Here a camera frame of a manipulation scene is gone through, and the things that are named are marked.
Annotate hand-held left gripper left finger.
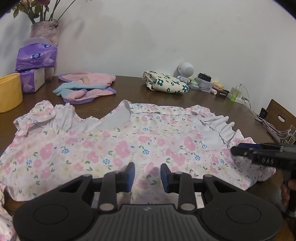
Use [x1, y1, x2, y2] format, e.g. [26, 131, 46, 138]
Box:
[59, 162, 136, 212]

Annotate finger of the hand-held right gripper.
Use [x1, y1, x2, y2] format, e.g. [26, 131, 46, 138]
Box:
[231, 146, 255, 160]
[238, 143, 262, 151]

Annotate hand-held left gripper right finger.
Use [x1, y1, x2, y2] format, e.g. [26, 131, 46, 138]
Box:
[160, 163, 237, 212]

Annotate pink floral dress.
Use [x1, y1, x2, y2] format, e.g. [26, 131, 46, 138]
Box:
[0, 100, 277, 202]

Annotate person's right hand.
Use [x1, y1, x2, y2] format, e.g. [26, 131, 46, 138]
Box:
[280, 179, 296, 217]

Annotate brown cardboard piece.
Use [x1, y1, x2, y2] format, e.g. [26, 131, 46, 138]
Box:
[266, 99, 296, 139]

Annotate white power strip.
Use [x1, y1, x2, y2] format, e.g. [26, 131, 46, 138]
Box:
[228, 93, 245, 105]

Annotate green spray bottle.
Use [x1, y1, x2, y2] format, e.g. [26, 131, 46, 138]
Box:
[230, 85, 241, 102]

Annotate folded cream floral cloth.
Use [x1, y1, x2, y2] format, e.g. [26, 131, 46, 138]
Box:
[142, 71, 190, 95]

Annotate white robot-shaped speaker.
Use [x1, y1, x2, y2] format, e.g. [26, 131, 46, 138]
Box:
[177, 62, 193, 82]

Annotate pink blue purple garment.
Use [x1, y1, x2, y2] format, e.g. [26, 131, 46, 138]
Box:
[53, 72, 117, 105]

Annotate purple white tissue pack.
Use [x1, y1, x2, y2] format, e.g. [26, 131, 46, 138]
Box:
[20, 67, 45, 93]

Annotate yellow mug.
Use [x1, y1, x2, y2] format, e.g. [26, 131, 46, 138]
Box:
[0, 72, 23, 113]

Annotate pink fuzzy vase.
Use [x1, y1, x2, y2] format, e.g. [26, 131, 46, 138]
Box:
[30, 20, 60, 84]

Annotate white charging cables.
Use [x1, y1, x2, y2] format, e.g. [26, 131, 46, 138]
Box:
[255, 116, 292, 142]

